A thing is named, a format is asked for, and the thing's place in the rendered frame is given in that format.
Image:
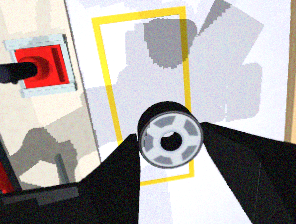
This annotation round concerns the yellow rectangular outline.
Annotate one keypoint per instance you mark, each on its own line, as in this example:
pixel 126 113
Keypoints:
pixel 97 21

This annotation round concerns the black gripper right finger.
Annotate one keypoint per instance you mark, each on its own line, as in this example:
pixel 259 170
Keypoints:
pixel 260 172

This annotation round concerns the black wheel with grey hub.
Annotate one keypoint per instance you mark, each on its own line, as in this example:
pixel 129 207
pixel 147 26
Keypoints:
pixel 173 151

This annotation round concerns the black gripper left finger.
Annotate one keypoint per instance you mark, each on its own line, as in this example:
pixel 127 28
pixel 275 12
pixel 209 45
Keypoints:
pixel 107 195

